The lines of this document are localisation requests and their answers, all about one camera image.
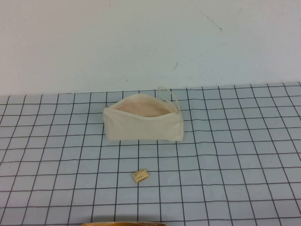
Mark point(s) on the small tan eraser with label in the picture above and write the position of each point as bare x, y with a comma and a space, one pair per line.
140, 175

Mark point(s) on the cream fabric pencil case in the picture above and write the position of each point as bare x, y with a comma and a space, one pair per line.
141, 127

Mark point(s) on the orange rounded wooden object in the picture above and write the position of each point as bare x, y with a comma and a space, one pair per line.
122, 224

